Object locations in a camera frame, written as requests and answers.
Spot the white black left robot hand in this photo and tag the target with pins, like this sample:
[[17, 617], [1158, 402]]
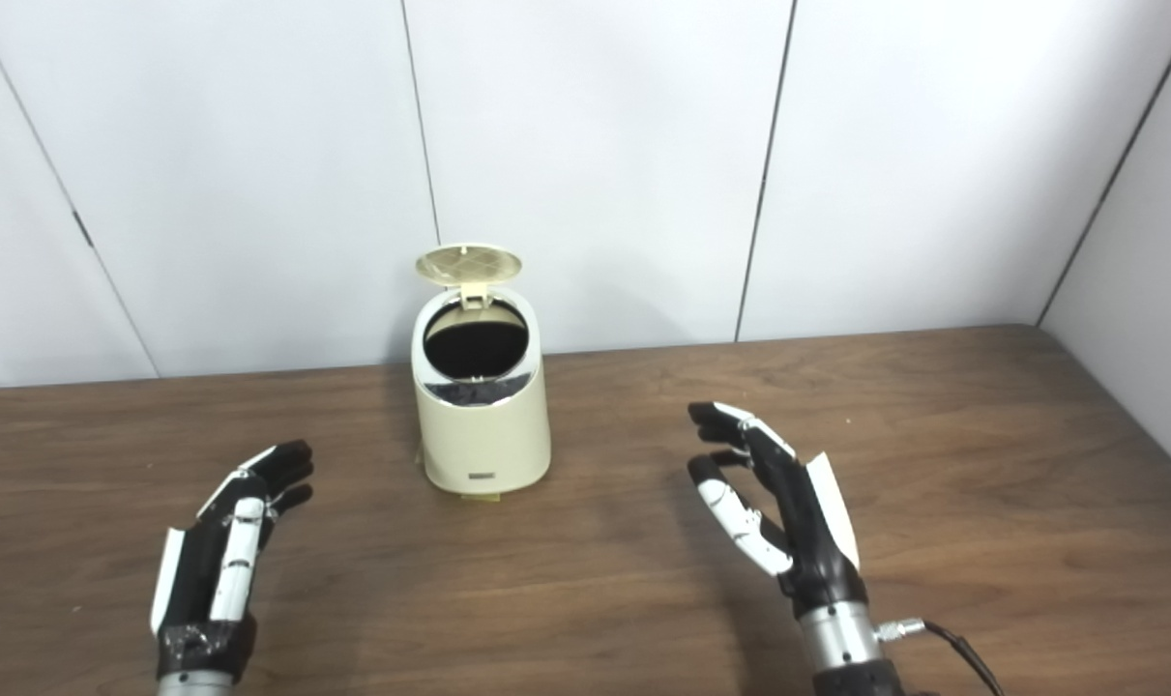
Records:
[[198, 590]]

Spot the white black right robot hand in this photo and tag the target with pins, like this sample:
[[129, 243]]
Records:
[[812, 541]]

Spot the cream-colored desktop trash bin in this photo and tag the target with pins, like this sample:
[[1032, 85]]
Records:
[[483, 435]]

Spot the round cream bin lid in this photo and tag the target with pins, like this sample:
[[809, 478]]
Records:
[[469, 263]]

